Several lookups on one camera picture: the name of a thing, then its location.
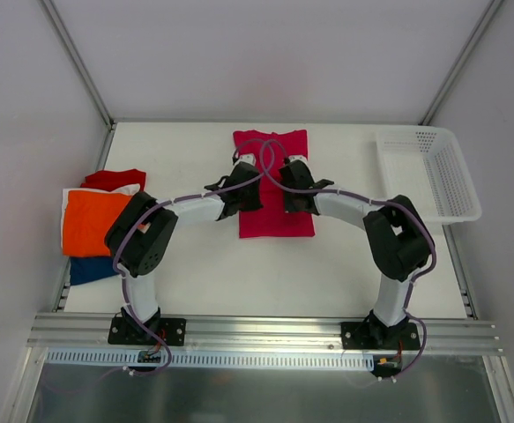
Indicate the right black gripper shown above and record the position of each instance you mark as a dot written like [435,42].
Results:
[295,201]

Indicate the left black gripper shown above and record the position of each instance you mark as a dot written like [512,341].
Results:
[248,199]

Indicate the pink t-shirt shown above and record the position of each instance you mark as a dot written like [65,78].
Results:
[272,220]

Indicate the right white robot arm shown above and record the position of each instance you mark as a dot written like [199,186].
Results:
[400,244]

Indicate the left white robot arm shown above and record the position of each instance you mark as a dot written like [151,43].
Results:
[139,237]

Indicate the white folded t-shirt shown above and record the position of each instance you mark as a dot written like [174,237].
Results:
[126,189]

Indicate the white plastic mesh basket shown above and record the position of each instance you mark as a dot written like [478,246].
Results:
[427,165]

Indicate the red folded t-shirt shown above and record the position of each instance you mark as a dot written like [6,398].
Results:
[111,180]

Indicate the orange folded t-shirt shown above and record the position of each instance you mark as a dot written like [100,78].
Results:
[82,251]

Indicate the blue folded t-shirt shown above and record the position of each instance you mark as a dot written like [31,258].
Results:
[84,270]

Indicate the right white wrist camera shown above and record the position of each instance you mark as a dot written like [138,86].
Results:
[293,158]

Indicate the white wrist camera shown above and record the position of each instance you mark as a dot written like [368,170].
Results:
[249,158]
[293,158]

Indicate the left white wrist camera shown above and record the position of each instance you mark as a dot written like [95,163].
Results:
[249,158]

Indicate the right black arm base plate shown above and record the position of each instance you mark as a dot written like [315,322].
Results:
[372,334]

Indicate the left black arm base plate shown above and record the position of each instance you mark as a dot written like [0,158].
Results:
[124,330]

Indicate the left aluminium frame post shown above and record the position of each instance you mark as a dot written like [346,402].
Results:
[71,50]

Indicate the aluminium frame post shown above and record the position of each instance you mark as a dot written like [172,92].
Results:
[71,50]
[465,54]

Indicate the aluminium mounting rail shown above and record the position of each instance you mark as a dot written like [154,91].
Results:
[264,334]

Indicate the white slotted cable duct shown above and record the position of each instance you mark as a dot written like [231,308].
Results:
[206,359]

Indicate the right aluminium frame post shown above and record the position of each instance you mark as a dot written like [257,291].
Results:
[465,54]

